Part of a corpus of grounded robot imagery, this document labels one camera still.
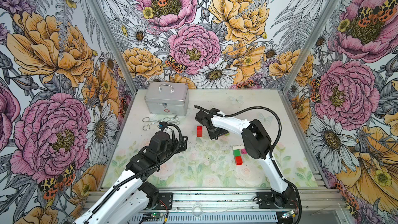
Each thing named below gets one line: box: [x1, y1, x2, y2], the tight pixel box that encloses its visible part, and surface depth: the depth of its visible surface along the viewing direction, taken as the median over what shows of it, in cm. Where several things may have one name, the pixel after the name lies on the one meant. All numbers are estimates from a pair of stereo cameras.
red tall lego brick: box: [235, 156, 244, 166], surface depth 87 cm
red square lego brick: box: [196, 126, 203, 138], surface depth 93 cm
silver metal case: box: [143, 81, 190, 117], surface depth 101 cm
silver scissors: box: [159, 114, 181, 124], surface depth 107 cm
